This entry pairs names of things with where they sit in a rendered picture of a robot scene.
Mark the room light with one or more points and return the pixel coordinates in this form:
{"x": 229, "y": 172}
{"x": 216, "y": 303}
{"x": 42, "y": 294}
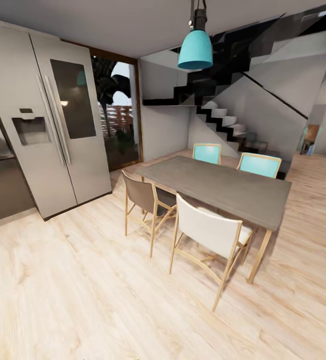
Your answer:
{"x": 196, "y": 51}

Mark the breakfast table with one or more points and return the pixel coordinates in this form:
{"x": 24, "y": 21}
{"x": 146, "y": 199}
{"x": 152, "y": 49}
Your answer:
{"x": 254, "y": 197}

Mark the straight chair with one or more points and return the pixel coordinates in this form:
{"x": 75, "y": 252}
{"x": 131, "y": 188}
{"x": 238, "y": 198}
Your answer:
{"x": 151, "y": 199}
{"x": 207, "y": 152}
{"x": 222, "y": 235}
{"x": 260, "y": 164}

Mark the stairs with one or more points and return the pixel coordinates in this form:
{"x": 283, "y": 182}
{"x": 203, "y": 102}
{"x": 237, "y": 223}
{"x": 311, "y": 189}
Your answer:
{"x": 248, "y": 117}

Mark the fridge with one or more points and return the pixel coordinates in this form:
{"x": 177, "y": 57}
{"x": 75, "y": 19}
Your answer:
{"x": 49, "y": 118}

